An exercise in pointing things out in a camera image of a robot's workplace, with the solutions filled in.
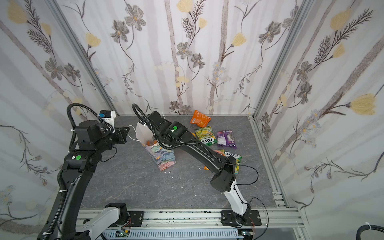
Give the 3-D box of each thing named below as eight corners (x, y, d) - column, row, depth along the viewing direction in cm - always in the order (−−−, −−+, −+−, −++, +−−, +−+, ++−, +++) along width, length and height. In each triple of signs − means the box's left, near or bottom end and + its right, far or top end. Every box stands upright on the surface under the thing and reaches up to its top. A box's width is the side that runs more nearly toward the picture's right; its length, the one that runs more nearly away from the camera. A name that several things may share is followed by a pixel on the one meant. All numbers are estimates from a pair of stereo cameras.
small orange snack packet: (188, 121, 118) (187, 118, 115) (195, 113, 124) (195, 109, 121) (204, 128, 113) (204, 125, 110) (210, 119, 120) (211, 116, 117)
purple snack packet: (217, 148, 104) (218, 145, 101) (216, 132, 113) (216, 129, 110) (235, 148, 104) (236, 145, 101) (231, 132, 113) (232, 129, 110)
